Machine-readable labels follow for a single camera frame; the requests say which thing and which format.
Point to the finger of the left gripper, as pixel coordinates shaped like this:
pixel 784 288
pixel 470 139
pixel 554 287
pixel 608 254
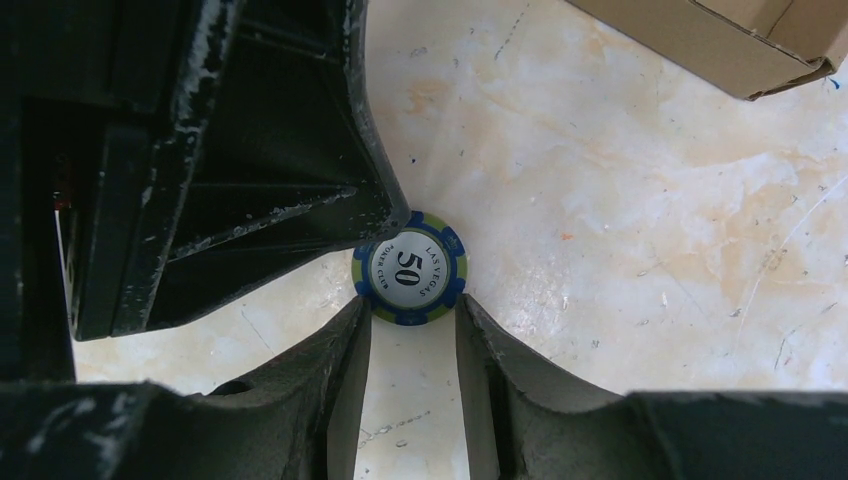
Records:
pixel 240 145

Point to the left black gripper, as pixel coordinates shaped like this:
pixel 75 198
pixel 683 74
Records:
pixel 104 106

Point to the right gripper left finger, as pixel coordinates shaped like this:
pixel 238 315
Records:
pixel 295 417

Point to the brown cardboard box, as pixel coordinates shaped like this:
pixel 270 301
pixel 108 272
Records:
pixel 748 49

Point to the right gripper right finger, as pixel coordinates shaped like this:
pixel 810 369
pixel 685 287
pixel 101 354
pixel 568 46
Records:
pixel 527 418

